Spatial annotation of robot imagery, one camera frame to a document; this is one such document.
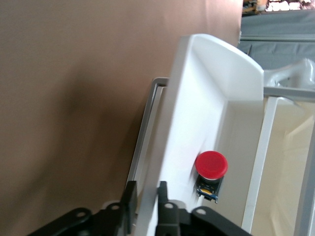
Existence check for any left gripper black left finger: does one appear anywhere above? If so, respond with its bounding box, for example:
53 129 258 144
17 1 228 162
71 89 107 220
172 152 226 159
120 180 138 234

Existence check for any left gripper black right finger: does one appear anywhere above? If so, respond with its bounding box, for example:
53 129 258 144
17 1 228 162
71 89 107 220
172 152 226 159
157 181 180 236

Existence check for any red mushroom push button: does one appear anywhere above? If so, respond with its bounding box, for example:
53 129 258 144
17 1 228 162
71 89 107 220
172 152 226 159
195 150 229 204

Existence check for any white plastic drawer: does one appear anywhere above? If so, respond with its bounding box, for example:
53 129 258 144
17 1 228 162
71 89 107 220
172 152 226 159
242 96 315 236
147 33 265 236

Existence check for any white drawer cabinet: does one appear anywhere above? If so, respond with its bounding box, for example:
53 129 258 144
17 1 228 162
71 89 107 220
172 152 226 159
127 77 315 236

